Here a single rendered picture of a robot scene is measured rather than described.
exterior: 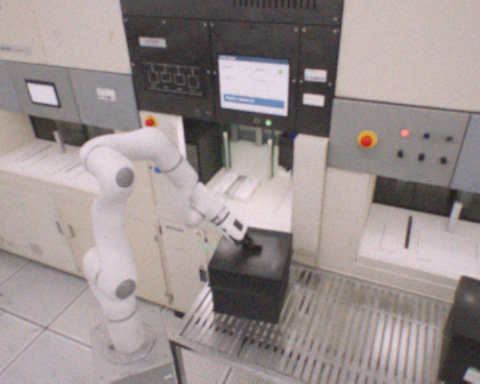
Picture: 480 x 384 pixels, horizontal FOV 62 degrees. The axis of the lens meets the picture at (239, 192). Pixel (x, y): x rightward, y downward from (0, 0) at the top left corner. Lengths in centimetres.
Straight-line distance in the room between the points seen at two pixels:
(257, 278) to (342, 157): 56
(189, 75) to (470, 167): 110
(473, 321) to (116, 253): 115
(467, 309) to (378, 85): 80
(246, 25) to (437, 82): 67
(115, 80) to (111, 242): 87
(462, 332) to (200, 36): 135
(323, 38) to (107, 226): 93
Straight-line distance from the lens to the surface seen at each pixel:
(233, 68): 161
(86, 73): 205
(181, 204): 143
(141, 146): 125
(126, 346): 163
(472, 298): 160
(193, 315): 174
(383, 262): 186
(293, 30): 150
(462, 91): 149
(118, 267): 134
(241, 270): 153
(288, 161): 229
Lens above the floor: 207
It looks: 33 degrees down
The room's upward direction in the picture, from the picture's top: 2 degrees counter-clockwise
